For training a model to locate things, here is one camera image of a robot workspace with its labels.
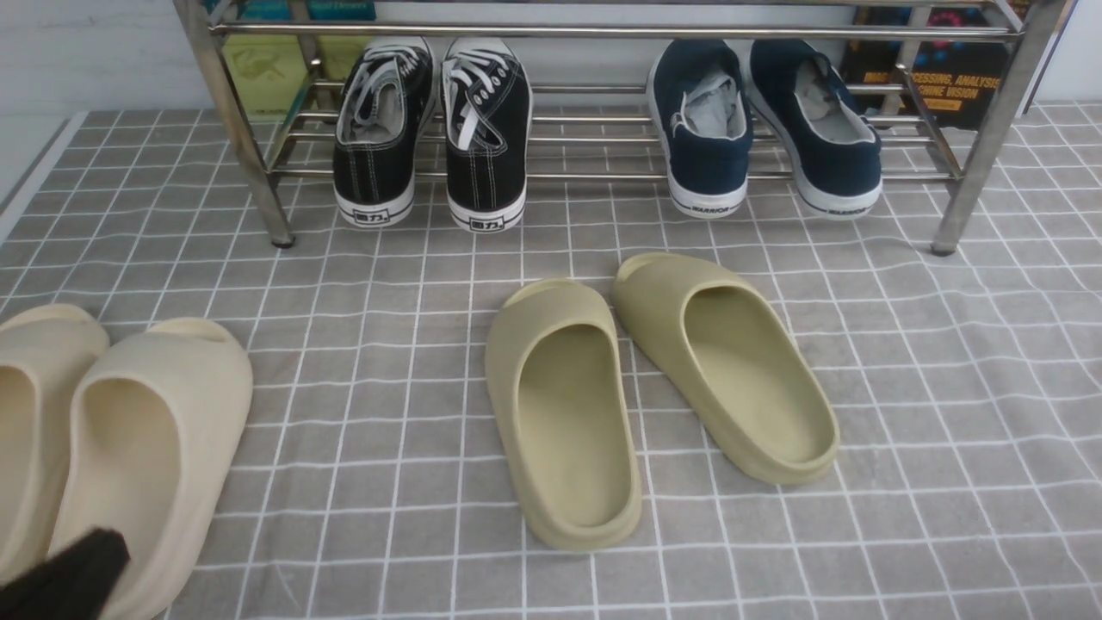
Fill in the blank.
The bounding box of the left cream slide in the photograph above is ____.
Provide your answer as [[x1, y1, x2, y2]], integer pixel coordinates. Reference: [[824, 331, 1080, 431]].
[[1, 303, 110, 581]]

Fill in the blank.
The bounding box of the right olive green slide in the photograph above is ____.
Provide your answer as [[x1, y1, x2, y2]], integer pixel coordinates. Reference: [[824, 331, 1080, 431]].
[[611, 252, 841, 485]]

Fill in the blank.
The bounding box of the grey checked floor cloth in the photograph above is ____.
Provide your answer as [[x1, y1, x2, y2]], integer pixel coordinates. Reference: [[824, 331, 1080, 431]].
[[1, 102, 1101, 619]]

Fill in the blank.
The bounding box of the black canvas sneaker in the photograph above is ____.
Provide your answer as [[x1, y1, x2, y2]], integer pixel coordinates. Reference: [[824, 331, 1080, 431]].
[[441, 39, 534, 233], [333, 36, 437, 229]]

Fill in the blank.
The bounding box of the cream slide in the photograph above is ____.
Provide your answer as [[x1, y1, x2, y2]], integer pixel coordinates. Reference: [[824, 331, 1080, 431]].
[[50, 318, 253, 619], [1, 303, 110, 581]]

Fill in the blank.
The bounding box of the olive green slide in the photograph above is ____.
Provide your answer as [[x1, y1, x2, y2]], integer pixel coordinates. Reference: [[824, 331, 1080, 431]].
[[611, 252, 841, 485], [484, 278, 642, 552]]

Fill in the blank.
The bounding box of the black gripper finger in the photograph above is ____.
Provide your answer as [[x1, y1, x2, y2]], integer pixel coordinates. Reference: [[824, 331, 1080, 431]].
[[1, 527, 131, 619]]

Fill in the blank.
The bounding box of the right navy blue sneaker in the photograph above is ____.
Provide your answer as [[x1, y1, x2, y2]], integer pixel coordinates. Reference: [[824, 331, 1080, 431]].
[[746, 40, 884, 220]]

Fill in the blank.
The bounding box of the dark machine vision book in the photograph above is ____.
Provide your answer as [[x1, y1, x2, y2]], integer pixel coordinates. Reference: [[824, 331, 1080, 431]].
[[839, 7, 1009, 131]]

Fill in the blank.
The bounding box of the left olive green slide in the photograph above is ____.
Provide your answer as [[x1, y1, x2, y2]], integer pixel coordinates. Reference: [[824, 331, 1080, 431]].
[[484, 278, 642, 552]]

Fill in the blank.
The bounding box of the stainless steel shoe rack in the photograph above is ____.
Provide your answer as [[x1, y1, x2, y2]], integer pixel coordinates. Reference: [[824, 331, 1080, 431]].
[[174, 1, 1074, 257]]

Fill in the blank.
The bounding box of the navy blue sneaker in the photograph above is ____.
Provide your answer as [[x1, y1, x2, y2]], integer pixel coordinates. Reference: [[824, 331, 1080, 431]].
[[646, 39, 754, 220], [746, 40, 884, 220]]

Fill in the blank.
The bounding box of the teal book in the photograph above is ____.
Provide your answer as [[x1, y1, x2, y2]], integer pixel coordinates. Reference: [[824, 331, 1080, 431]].
[[237, 1, 375, 21]]

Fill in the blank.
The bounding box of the right cream slide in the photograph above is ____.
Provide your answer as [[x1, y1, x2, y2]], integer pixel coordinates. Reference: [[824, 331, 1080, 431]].
[[50, 318, 253, 619]]

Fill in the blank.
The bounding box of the left navy blue sneaker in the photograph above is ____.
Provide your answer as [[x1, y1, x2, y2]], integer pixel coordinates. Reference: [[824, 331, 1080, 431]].
[[646, 39, 754, 220]]

